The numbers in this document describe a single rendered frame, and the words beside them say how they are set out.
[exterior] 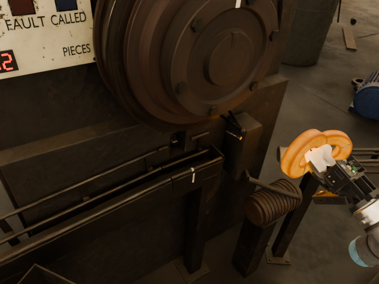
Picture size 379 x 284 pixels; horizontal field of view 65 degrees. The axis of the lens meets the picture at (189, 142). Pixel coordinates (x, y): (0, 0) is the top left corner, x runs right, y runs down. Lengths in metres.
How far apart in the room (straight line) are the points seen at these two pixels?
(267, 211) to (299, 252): 0.62
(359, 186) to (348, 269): 0.98
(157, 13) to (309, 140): 0.51
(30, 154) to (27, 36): 0.28
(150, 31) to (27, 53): 0.27
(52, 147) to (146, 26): 0.39
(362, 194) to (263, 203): 0.41
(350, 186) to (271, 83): 0.47
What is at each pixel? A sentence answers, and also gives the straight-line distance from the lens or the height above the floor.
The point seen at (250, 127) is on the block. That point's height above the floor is 0.80.
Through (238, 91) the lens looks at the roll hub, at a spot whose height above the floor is 1.03.
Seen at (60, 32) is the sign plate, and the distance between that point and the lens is 0.71.
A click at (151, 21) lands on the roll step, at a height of 1.19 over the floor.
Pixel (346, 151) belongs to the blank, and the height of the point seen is 0.71.
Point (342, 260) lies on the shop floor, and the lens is 1.81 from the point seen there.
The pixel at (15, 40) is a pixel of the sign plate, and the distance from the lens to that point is 0.71.
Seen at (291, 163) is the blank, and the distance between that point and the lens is 0.86.
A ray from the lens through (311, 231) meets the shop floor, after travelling 1.83.
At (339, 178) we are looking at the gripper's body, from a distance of 0.84.
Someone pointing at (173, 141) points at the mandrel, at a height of 0.75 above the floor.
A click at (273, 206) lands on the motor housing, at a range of 1.16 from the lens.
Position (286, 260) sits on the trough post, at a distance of 1.66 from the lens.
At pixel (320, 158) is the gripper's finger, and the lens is 0.86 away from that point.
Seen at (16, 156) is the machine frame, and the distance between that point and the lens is 0.82.
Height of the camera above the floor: 1.38
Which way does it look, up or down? 40 degrees down
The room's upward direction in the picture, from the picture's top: 5 degrees clockwise
